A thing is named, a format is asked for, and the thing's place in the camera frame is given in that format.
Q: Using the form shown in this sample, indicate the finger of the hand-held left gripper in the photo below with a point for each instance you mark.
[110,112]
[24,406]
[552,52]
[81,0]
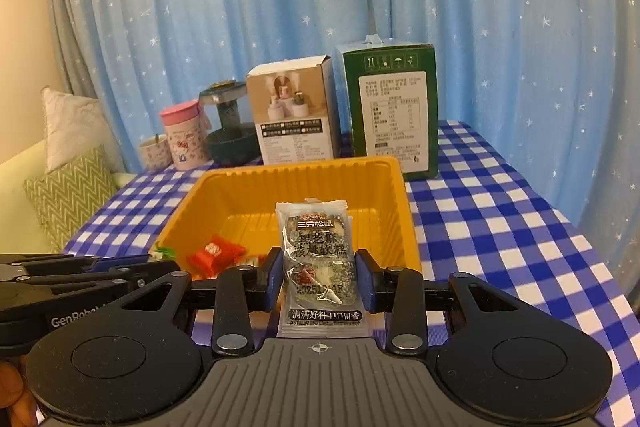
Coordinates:
[120,262]
[150,274]

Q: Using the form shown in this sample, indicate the yellow plastic tray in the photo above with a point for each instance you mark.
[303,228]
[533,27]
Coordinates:
[300,187]

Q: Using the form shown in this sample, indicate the pink cartoon cup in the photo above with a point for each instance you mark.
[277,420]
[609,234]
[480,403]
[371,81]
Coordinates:
[184,137]

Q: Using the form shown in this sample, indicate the blue white checked tablecloth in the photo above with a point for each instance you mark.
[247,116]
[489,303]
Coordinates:
[500,232]

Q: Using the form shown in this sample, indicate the large plain red snack packet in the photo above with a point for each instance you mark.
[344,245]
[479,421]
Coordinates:
[215,254]

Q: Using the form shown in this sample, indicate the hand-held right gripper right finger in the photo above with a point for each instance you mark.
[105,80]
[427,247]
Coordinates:
[362,279]

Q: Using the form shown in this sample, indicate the green zigzag pillow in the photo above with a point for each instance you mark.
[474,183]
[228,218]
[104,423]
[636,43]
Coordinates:
[70,197]

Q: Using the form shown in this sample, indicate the clear black sesame cake packet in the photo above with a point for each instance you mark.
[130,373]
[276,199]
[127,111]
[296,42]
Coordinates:
[317,257]

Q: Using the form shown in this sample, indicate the beige product box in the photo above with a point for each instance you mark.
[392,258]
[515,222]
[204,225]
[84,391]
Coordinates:
[295,117]

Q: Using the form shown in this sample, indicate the floral ceramic mug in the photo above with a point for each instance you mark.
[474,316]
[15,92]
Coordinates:
[156,154]

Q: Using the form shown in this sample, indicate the dark glass jar appliance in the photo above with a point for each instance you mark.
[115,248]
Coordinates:
[230,142]

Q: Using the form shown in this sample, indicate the person's left hand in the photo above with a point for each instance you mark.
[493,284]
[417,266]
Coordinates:
[12,392]

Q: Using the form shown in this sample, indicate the green brown candy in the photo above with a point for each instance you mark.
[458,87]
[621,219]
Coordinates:
[164,252]

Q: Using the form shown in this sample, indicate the green product box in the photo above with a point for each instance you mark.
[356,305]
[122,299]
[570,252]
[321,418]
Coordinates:
[395,107]

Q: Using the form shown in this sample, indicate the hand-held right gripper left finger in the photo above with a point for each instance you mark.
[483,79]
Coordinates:
[275,279]

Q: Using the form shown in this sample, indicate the white pillow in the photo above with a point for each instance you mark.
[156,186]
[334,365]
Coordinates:
[70,127]

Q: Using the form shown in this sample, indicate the cream sofa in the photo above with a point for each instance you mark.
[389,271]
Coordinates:
[15,207]

